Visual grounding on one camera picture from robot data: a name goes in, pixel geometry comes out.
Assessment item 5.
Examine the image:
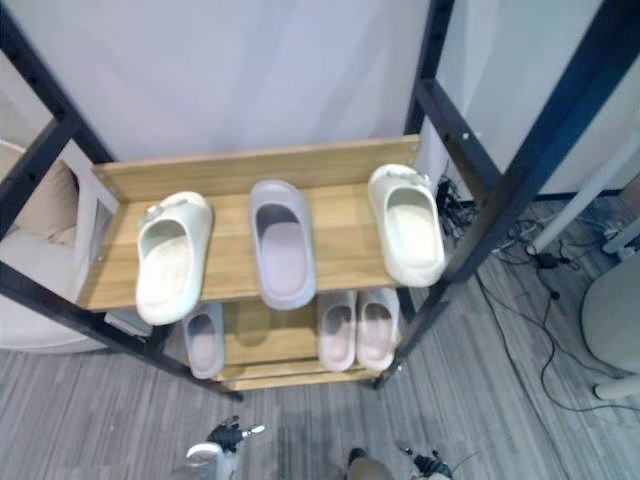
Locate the white round chair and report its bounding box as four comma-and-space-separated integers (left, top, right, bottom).
581, 248, 640, 401

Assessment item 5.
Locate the narrow wooden shelf board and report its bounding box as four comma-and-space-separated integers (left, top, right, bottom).
209, 294, 382, 393

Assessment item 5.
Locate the wide wooden shelf board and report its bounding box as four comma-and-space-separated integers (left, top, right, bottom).
74, 133, 422, 314

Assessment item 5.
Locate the long black floor cable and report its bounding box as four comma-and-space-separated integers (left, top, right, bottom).
473, 272, 640, 414

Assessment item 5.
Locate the white power strip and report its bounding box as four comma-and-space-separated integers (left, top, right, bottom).
601, 225, 640, 257

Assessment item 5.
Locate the white table leg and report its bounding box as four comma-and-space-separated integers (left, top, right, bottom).
528, 143, 640, 257

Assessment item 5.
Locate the white slipper with charm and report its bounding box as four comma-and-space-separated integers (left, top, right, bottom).
367, 163, 447, 288
135, 191, 214, 327

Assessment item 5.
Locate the small grey slipper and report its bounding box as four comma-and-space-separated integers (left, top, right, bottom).
182, 301, 225, 380

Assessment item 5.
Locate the black cable bundle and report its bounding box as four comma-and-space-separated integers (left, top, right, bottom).
433, 175, 482, 237

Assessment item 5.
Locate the large grey slipper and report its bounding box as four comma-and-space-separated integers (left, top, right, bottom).
248, 179, 318, 311

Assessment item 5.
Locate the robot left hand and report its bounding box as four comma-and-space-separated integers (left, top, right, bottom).
207, 415, 267, 454

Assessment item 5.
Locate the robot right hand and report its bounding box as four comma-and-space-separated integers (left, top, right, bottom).
397, 440, 454, 477

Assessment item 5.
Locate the cream armchair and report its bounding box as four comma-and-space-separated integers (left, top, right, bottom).
0, 139, 119, 354

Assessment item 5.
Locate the black metal rack frame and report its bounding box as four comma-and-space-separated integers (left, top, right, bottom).
0, 0, 640, 403

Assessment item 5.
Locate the pale pink slipper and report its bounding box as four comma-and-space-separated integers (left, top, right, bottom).
356, 287, 402, 372
317, 290, 359, 373

